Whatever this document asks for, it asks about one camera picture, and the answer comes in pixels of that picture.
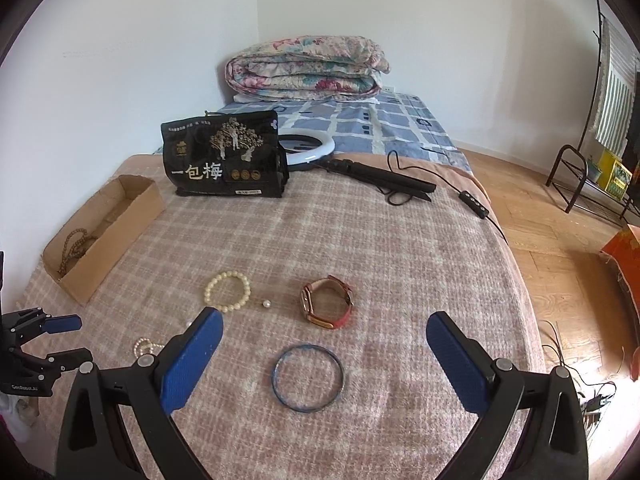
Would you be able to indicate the orange box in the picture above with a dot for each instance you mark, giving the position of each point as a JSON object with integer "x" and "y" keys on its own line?
{"x": 625, "y": 255}

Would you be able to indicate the folded floral quilt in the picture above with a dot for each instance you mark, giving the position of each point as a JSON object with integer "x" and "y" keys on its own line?
{"x": 305, "y": 67}

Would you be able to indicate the black metal shoe rack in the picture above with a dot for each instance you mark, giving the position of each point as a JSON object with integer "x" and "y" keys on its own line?
{"x": 570, "y": 170}

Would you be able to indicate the black folded tripod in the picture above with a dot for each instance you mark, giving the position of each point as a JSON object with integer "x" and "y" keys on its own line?
{"x": 385, "y": 180}

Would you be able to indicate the cardboard box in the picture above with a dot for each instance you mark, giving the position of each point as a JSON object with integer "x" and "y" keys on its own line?
{"x": 127, "y": 202}

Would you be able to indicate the yellow box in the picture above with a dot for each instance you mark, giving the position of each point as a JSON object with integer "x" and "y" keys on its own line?
{"x": 615, "y": 172}

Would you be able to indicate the striped hanging cloth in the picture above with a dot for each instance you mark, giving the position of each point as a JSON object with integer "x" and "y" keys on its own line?
{"x": 617, "y": 90}

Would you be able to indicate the black snack bag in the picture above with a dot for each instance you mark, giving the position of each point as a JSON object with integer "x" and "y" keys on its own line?
{"x": 225, "y": 160}

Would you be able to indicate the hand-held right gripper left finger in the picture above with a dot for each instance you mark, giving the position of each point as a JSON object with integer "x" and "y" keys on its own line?
{"x": 192, "y": 355}

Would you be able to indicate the blue checked bed sheet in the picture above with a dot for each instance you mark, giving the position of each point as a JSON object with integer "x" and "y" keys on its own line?
{"x": 380, "y": 125}

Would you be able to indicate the black clothes rack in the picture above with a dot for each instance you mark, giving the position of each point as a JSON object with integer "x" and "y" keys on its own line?
{"x": 599, "y": 35}

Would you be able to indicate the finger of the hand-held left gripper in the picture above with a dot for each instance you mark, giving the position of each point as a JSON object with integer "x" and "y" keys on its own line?
{"x": 65, "y": 361}
{"x": 62, "y": 323}

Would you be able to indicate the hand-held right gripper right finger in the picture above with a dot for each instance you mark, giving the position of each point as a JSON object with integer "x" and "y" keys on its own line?
{"x": 455, "y": 360}

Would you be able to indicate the pink plaid blanket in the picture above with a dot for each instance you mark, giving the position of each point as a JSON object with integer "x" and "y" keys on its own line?
{"x": 380, "y": 260}

